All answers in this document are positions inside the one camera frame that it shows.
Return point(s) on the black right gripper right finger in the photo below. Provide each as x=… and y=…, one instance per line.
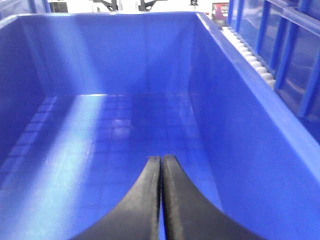
x=189, y=215

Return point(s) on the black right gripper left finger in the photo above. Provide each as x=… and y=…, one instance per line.
x=136, y=216

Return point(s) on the blue bin beside target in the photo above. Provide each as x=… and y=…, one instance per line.
x=285, y=36

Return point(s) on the white roller conveyor strip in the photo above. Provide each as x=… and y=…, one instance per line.
x=249, y=56

